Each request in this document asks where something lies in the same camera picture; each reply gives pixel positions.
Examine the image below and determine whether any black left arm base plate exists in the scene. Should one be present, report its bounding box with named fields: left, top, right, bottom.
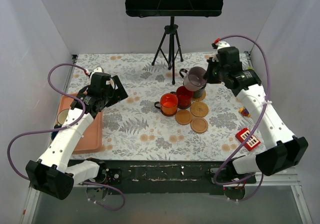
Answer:
left=102, top=168, right=123, bottom=186

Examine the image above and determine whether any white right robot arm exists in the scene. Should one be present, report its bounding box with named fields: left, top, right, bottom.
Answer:
left=205, top=45, right=309, bottom=183

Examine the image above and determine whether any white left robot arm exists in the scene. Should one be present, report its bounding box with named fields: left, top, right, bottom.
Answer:
left=25, top=72, right=128, bottom=200

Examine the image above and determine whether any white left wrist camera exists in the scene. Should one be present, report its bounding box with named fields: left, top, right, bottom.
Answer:
left=84, top=66, right=104, bottom=78

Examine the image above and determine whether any orange cup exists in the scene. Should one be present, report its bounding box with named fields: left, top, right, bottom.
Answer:
left=154, top=93, right=178, bottom=117

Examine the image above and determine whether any black music stand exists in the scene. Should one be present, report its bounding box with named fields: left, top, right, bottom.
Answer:
left=125, top=0, right=224, bottom=72

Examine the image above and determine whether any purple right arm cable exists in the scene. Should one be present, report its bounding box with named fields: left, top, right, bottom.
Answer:
left=212, top=35, right=273, bottom=202

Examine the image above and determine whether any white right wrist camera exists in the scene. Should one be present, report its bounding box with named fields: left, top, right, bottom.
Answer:
left=211, top=38, right=230, bottom=50

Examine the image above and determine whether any floral patterned table mat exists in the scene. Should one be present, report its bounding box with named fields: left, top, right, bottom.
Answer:
left=67, top=53, right=255, bottom=161

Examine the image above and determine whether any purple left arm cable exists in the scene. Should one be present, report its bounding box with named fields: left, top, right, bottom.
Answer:
left=6, top=63, right=126, bottom=211

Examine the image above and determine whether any woven rattan coaster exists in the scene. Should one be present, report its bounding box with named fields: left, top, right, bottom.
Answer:
left=190, top=101, right=209, bottom=118
left=192, top=90, right=206, bottom=102

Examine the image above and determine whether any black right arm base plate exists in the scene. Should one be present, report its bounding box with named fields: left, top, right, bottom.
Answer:
left=209, top=167, right=257, bottom=184

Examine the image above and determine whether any red cup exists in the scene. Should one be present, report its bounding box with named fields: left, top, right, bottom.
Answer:
left=170, top=86, right=194, bottom=110

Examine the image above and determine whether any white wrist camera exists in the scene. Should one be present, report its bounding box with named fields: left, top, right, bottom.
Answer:
left=211, top=38, right=230, bottom=50
left=84, top=66, right=104, bottom=78

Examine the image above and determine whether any blue green purple block toy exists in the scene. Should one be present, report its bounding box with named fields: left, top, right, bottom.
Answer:
left=238, top=108, right=251, bottom=117

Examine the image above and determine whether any red toy window block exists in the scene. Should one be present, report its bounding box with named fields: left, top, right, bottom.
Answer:
left=235, top=127, right=262, bottom=151

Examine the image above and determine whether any pink plastic tray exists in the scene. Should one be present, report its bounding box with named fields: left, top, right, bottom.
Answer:
left=56, top=95, right=103, bottom=155

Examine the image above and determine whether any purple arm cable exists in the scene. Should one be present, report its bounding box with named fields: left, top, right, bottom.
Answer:
left=6, top=63, right=126, bottom=211
left=212, top=35, right=273, bottom=202

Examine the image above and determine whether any dark blue cup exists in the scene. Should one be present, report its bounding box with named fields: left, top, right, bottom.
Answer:
left=50, top=124, right=61, bottom=141

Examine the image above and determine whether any dark green cup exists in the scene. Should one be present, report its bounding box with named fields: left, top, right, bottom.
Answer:
left=193, top=84, right=207, bottom=99

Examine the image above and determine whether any cream white cup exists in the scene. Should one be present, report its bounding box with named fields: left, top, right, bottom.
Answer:
left=56, top=109, right=69, bottom=126

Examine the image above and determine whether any lilac purple cup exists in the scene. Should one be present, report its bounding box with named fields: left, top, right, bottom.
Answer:
left=179, top=66, right=207, bottom=92

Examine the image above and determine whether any light wooden coaster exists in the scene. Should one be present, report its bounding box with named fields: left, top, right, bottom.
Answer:
left=190, top=117, right=208, bottom=134
left=175, top=109, right=193, bottom=125

